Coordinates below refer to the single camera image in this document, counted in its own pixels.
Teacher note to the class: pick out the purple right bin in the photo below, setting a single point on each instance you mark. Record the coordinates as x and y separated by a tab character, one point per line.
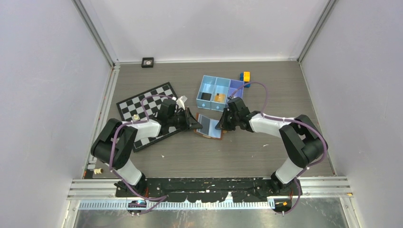
234	85

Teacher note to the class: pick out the orange card in bin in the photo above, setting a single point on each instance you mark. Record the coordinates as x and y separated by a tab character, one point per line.
219	98

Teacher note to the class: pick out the cream chess piece on floor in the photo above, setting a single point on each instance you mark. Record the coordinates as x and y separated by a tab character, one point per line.
98	171

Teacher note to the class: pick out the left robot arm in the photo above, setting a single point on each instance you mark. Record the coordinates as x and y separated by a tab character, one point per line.
114	144

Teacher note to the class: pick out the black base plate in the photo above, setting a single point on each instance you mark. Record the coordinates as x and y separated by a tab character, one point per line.
209	190

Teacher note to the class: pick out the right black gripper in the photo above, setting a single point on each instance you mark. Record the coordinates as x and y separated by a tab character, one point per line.
222	125

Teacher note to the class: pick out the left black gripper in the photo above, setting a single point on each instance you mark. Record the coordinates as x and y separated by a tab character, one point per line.
188	116

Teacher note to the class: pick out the brown leather card holder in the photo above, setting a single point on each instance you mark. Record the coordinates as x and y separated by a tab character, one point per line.
214	133

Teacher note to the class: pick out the black card in bin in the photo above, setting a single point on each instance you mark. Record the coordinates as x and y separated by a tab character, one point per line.
205	96

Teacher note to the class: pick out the small black square box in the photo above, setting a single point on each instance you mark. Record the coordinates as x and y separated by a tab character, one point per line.
147	62

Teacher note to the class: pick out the light blue left bin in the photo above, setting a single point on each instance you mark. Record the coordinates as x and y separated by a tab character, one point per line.
207	86

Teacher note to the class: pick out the blue yellow toy block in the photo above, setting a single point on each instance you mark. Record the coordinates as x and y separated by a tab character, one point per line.
245	77

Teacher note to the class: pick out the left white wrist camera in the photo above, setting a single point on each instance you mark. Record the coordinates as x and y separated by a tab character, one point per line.
181	102

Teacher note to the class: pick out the light blue bin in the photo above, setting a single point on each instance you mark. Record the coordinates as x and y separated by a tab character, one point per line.
207	86
221	86

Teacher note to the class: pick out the grey card in holder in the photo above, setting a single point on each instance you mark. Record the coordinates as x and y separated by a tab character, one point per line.
205	122

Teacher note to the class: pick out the black white chessboard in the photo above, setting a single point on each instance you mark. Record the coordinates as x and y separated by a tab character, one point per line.
148	103

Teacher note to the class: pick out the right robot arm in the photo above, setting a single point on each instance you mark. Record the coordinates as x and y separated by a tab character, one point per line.
304	144

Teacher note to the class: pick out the light blue middle bin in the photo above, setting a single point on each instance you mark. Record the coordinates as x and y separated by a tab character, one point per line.
221	86

